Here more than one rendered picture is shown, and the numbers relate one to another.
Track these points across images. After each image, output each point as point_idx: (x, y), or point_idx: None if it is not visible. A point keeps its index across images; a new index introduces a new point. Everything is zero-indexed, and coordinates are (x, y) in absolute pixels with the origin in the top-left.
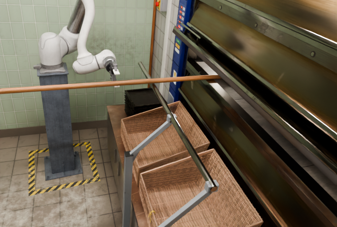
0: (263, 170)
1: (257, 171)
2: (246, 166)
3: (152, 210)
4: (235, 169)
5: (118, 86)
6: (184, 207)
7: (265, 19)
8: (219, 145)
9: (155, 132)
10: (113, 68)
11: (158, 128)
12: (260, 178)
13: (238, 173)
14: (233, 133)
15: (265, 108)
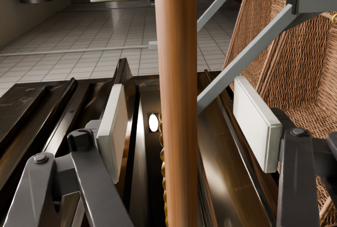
0: (211, 152)
1: (219, 153)
2: (231, 163)
3: (332, 19)
4: (272, 181)
5: (233, 103)
6: (199, 19)
7: (1, 217)
8: (266, 203)
9: (222, 72)
10: (92, 145)
11: (215, 81)
12: (221, 147)
13: (244, 153)
14: (226, 213)
15: (101, 119)
